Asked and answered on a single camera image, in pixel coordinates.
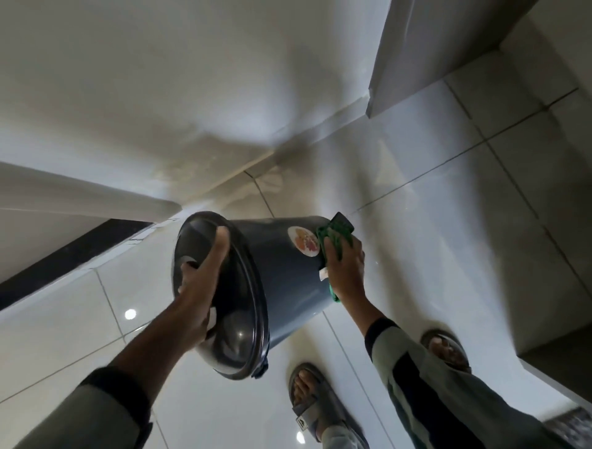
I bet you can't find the light grey trouser leg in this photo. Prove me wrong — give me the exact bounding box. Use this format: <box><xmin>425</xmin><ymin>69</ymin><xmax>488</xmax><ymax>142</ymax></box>
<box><xmin>321</xmin><ymin>425</ymin><xmax>371</xmax><ymax>449</ymax></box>

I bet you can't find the person's left hand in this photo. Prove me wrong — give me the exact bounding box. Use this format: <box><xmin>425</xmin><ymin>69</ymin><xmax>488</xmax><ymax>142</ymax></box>
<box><xmin>177</xmin><ymin>226</ymin><xmax>230</xmax><ymax>347</ymax></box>

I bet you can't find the person's right hand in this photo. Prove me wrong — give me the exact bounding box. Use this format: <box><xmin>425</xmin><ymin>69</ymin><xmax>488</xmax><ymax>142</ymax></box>
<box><xmin>321</xmin><ymin>233</ymin><xmax>366</xmax><ymax>322</ymax></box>

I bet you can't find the person's right forearm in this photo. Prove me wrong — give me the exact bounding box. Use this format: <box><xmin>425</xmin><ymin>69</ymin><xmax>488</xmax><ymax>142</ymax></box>
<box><xmin>352</xmin><ymin>301</ymin><xmax>576</xmax><ymax>449</ymax></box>

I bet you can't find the patterned grey floor mat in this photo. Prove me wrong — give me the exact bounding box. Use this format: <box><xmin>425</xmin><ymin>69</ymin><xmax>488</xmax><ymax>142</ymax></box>
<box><xmin>542</xmin><ymin>406</ymin><xmax>592</xmax><ymax>449</ymax></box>

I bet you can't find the white door frame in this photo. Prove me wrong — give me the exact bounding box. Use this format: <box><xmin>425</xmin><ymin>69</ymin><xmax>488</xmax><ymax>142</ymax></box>
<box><xmin>0</xmin><ymin>161</ymin><xmax>182</xmax><ymax>285</ymax></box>

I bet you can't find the grey right sandal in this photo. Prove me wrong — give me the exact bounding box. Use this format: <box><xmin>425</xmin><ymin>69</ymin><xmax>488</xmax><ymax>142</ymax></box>
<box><xmin>419</xmin><ymin>329</ymin><xmax>473</xmax><ymax>375</ymax></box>

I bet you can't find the person's right foot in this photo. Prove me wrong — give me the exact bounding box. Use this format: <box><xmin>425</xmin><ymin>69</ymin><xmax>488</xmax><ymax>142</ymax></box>
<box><xmin>427</xmin><ymin>335</ymin><xmax>464</xmax><ymax>367</ymax></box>

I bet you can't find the green cleaning cloth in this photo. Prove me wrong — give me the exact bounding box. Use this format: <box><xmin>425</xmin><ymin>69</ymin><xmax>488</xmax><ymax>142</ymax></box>
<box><xmin>316</xmin><ymin>212</ymin><xmax>356</xmax><ymax>303</ymax></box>

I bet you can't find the person's left forearm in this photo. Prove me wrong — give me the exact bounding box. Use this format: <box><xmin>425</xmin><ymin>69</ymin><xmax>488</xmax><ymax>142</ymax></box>
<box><xmin>13</xmin><ymin>319</ymin><xmax>209</xmax><ymax>449</ymax></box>

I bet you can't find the black threshold strip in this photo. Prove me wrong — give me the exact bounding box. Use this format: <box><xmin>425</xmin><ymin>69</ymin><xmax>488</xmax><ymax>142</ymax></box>
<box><xmin>0</xmin><ymin>219</ymin><xmax>154</xmax><ymax>311</ymax></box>

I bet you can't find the person's left foot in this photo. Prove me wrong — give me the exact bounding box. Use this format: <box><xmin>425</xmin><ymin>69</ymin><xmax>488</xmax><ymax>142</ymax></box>
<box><xmin>293</xmin><ymin>369</ymin><xmax>324</xmax><ymax>410</ymax></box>

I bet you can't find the person's foot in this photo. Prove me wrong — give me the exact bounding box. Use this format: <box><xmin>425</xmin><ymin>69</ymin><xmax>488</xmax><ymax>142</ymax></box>
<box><xmin>293</xmin><ymin>369</ymin><xmax>324</xmax><ymax>410</ymax></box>
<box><xmin>427</xmin><ymin>335</ymin><xmax>464</xmax><ymax>367</ymax></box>

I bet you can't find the white door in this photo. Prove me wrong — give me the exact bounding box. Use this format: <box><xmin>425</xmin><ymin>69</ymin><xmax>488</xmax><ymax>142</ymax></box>
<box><xmin>366</xmin><ymin>0</ymin><xmax>540</xmax><ymax>119</ymax></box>

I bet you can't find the dark grey plastic bucket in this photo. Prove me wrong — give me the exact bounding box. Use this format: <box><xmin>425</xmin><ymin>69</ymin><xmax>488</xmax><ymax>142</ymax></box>
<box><xmin>172</xmin><ymin>211</ymin><xmax>345</xmax><ymax>381</ymax></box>

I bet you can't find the grey left sandal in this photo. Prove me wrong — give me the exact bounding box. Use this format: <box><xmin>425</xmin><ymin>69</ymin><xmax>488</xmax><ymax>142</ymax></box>
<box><xmin>289</xmin><ymin>362</ymin><xmax>371</xmax><ymax>449</ymax></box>

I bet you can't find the grey sandal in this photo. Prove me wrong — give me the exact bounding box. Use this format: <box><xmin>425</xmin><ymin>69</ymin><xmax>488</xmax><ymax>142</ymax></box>
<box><xmin>419</xmin><ymin>329</ymin><xmax>473</xmax><ymax>375</ymax></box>
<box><xmin>289</xmin><ymin>362</ymin><xmax>371</xmax><ymax>449</ymax></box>

